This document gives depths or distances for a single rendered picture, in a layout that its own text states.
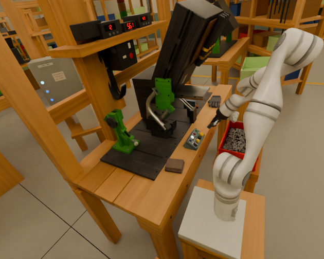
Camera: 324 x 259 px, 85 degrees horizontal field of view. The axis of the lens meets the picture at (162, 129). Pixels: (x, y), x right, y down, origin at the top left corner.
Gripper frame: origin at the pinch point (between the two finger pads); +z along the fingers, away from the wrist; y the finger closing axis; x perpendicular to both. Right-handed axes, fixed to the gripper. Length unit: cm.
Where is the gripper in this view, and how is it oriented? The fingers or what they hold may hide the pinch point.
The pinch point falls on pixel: (210, 125)
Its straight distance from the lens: 111.2
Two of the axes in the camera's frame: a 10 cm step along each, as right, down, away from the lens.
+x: 7.9, 6.1, -0.5
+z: -3.8, 5.5, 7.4
